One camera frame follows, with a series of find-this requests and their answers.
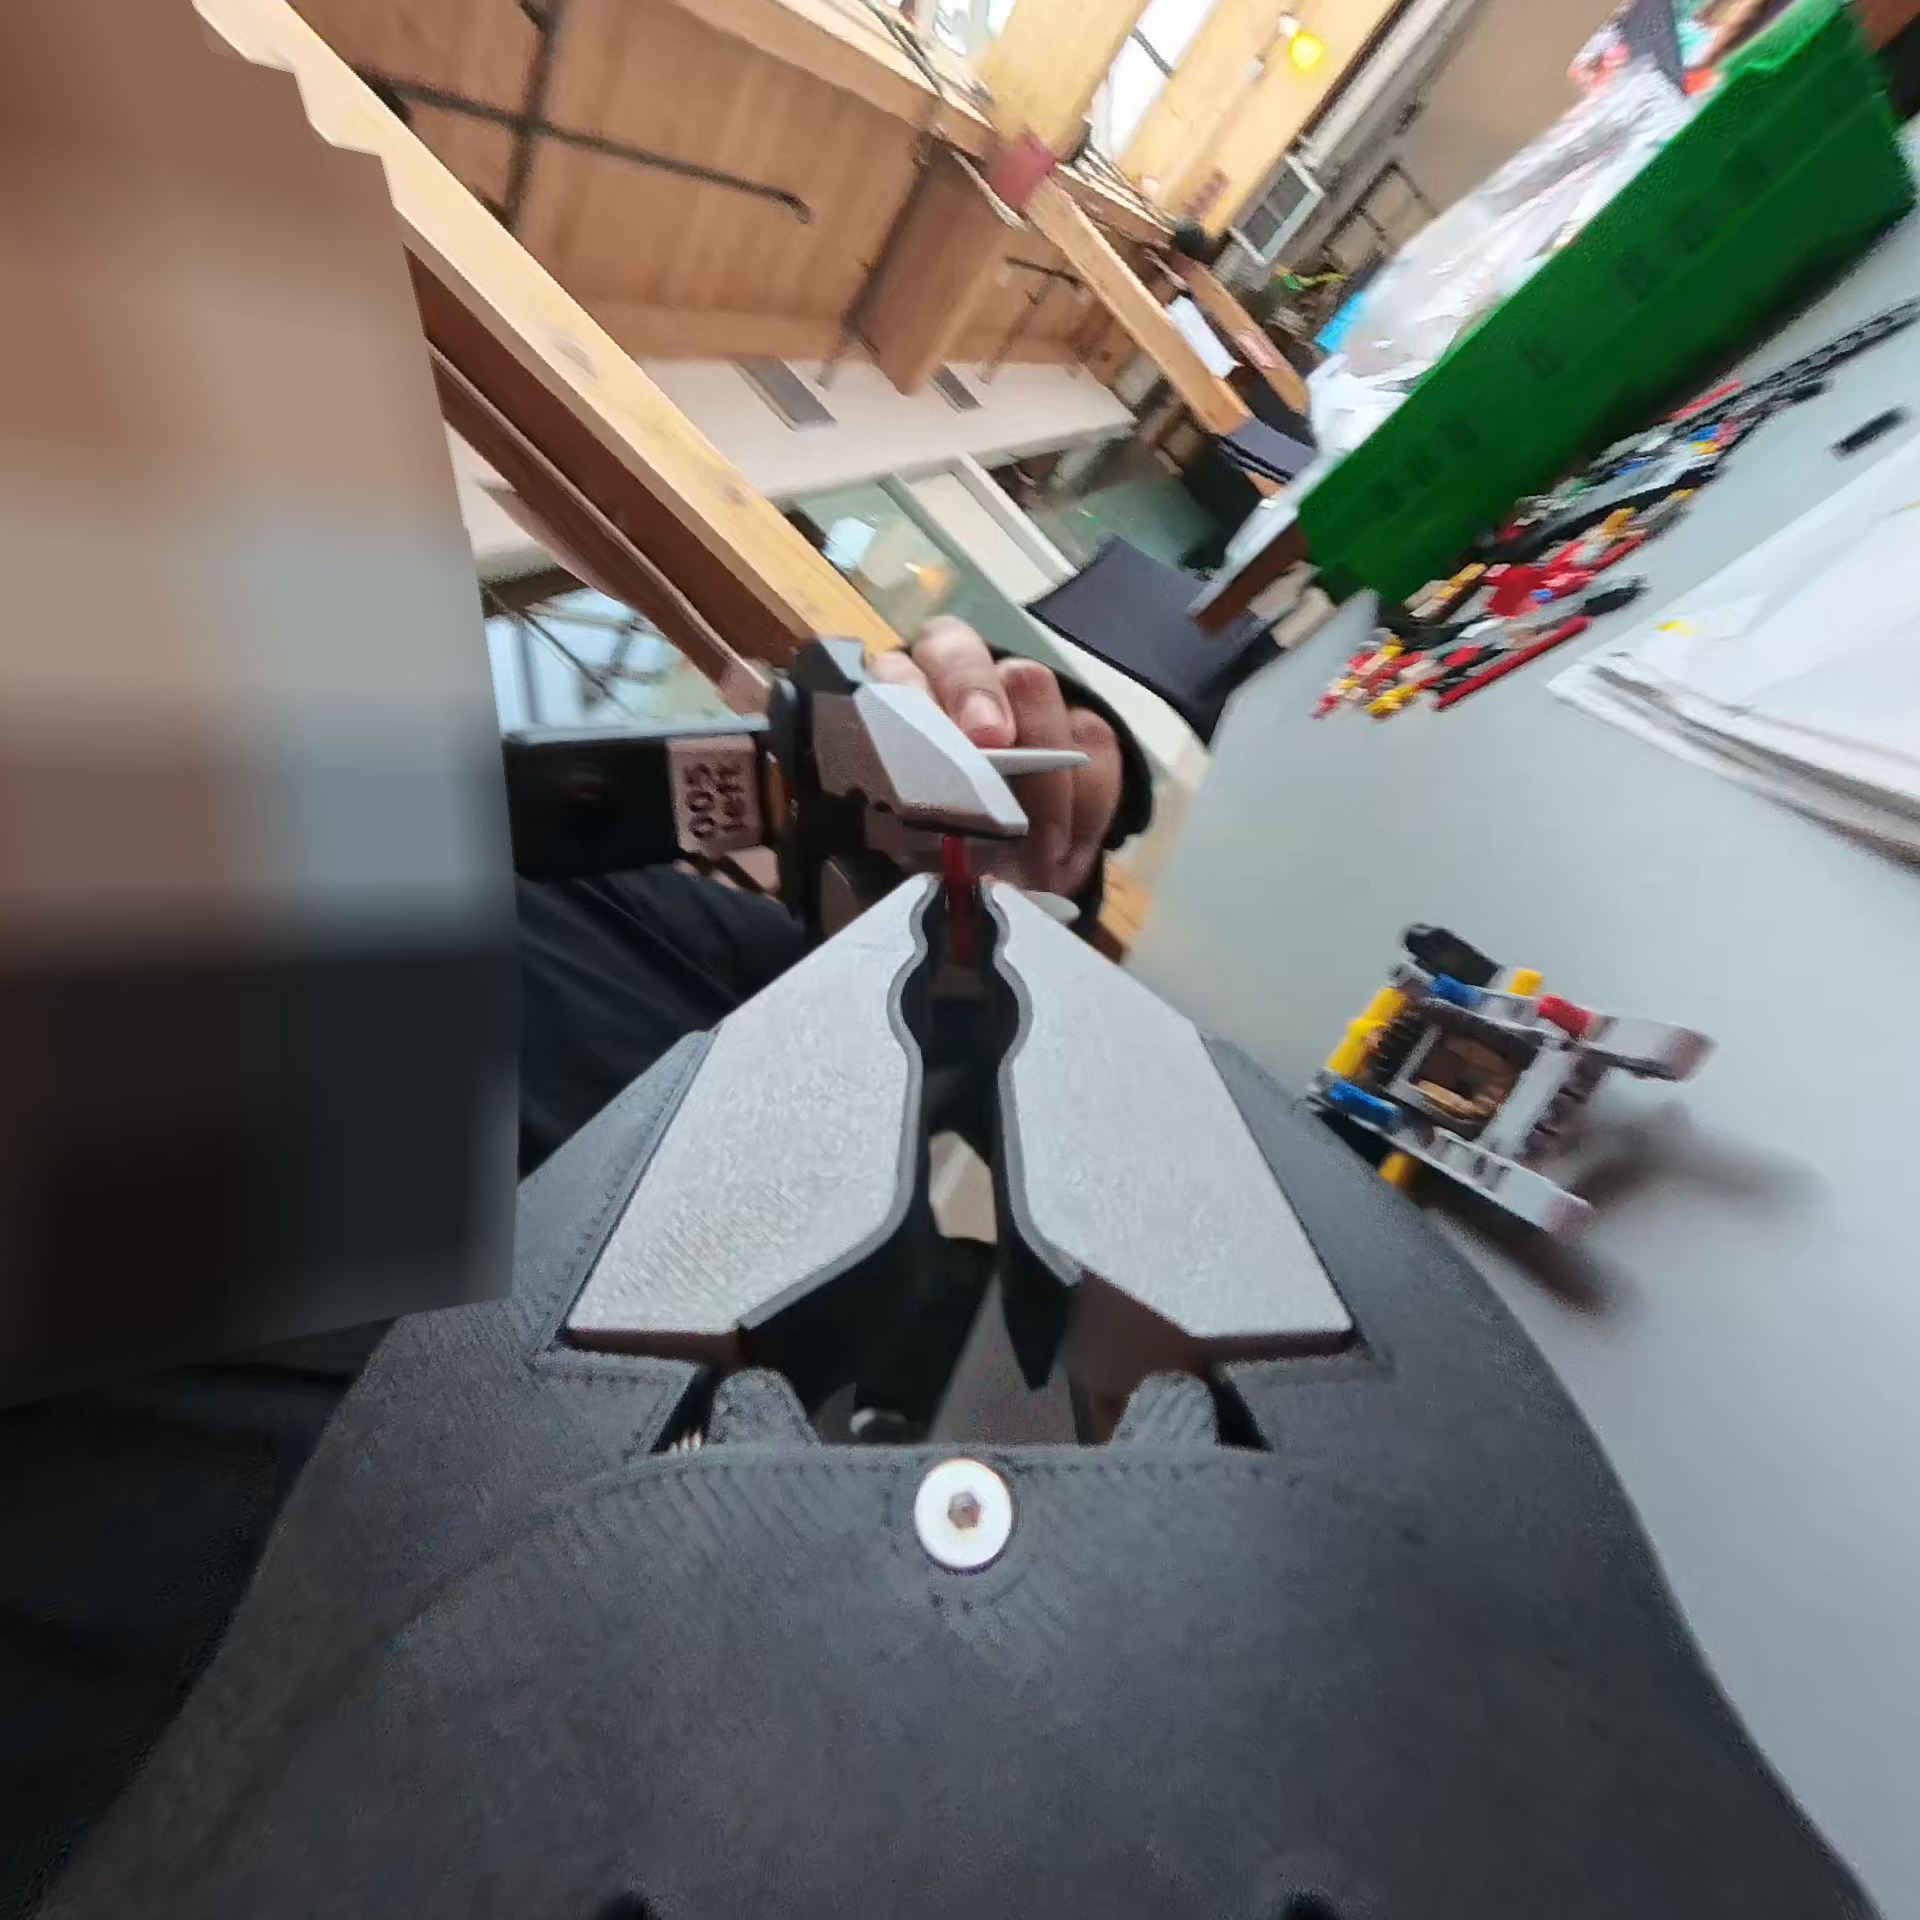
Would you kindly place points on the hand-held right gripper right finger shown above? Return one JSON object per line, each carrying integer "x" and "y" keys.
{"x": 1191, "y": 1197}

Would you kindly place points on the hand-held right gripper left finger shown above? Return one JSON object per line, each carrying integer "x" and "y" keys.
{"x": 754, "y": 1188}

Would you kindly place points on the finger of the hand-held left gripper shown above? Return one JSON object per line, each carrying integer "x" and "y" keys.
{"x": 912, "y": 759}
{"x": 1042, "y": 765}

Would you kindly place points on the grey yellow lego assembly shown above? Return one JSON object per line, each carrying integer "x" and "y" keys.
{"x": 1502, "y": 1085}

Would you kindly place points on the person's left forearm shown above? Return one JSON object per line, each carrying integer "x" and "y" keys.
{"x": 1127, "y": 774}

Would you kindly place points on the pile of loose lego pieces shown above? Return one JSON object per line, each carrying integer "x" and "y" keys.
{"x": 1502, "y": 581}

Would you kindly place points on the open lego instruction booklet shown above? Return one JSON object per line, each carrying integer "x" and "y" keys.
{"x": 1773, "y": 661}

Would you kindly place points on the small black lego piece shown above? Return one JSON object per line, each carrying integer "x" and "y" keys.
{"x": 1869, "y": 429}

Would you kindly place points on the person's left hand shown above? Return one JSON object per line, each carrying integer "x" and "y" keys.
{"x": 1034, "y": 718}

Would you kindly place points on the black chair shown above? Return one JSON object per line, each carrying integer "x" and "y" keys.
{"x": 1158, "y": 632}

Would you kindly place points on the white table with wooden edge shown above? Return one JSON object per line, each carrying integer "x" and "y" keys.
{"x": 1259, "y": 565}

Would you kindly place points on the wooden roof beam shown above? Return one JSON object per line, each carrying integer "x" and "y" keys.
{"x": 601, "y": 375}

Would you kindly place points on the green plastic bin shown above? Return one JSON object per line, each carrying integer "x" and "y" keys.
{"x": 1575, "y": 349}

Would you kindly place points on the clear plastic bags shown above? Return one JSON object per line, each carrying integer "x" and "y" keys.
{"x": 1502, "y": 192}

